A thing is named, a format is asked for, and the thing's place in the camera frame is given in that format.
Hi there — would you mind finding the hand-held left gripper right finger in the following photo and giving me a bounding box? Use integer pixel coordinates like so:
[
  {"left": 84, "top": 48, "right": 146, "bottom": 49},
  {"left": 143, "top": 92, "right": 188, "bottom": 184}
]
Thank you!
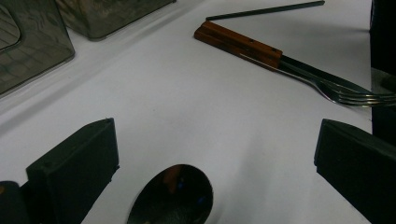
[{"left": 314, "top": 119, "right": 396, "bottom": 224}]

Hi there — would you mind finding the dark green chopstick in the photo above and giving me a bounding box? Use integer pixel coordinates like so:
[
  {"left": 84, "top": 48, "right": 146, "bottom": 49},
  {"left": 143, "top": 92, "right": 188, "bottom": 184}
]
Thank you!
[{"left": 205, "top": 0, "right": 326, "bottom": 21}]

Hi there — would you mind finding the clear grey plastic container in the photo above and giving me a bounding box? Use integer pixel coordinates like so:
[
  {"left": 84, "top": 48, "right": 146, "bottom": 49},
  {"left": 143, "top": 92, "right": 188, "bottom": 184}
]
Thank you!
[
  {"left": 0, "top": 0, "right": 76, "bottom": 96},
  {"left": 55, "top": 0, "right": 177, "bottom": 42}
]

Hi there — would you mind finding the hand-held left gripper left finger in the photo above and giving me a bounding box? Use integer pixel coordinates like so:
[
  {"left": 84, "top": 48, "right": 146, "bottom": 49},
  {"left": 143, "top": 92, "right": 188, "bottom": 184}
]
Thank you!
[{"left": 26, "top": 118, "right": 120, "bottom": 224}]

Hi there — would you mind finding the steel fork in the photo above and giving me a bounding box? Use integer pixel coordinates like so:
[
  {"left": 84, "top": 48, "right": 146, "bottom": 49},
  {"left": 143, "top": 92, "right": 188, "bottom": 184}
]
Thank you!
[{"left": 239, "top": 53, "right": 396, "bottom": 108}]

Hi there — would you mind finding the steel spoon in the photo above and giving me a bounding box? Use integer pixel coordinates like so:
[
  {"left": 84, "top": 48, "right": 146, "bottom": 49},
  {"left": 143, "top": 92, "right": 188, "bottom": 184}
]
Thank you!
[{"left": 126, "top": 163, "right": 215, "bottom": 224}]

